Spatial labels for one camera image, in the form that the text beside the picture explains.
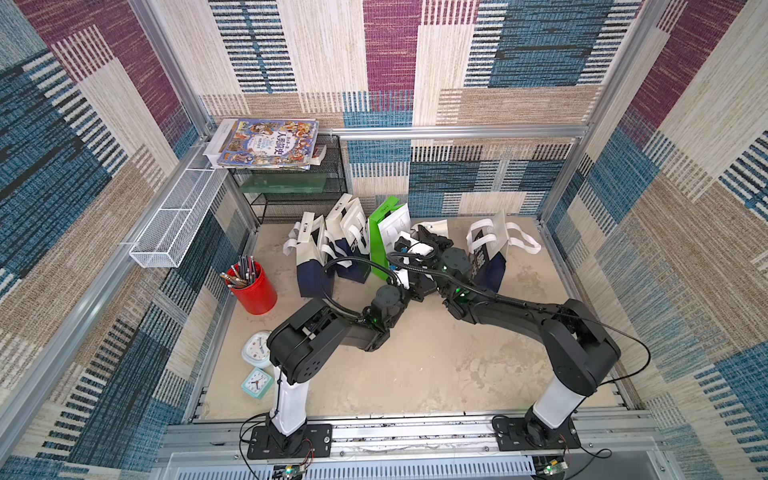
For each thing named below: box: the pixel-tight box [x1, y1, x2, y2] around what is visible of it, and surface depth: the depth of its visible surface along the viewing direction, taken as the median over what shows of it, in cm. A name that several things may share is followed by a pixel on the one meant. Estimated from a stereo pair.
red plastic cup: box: [225, 260, 277, 316], surface depth 91 cm
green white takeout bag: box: [368, 196, 411, 281], surface depth 89 cm
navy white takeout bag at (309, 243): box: [283, 212, 335, 297], surface depth 85 cm
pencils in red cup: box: [219, 255, 256, 289], surface depth 91 cm
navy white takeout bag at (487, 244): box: [466, 210, 541, 293], surface depth 89 cm
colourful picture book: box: [217, 119, 319, 170], surface depth 81 cm
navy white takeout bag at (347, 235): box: [324, 193, 372, 284], surface depth 89 cm
